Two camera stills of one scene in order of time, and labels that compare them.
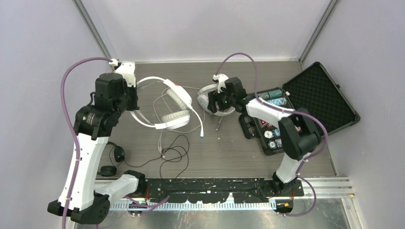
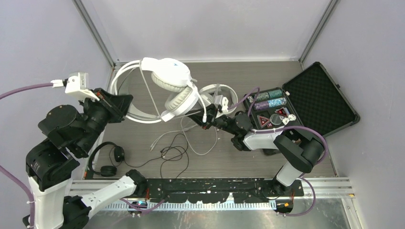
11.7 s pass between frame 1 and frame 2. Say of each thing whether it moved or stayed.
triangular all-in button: stayed
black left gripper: moved
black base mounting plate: stayed
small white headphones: moved
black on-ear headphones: stayed
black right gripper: moved
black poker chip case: stayed
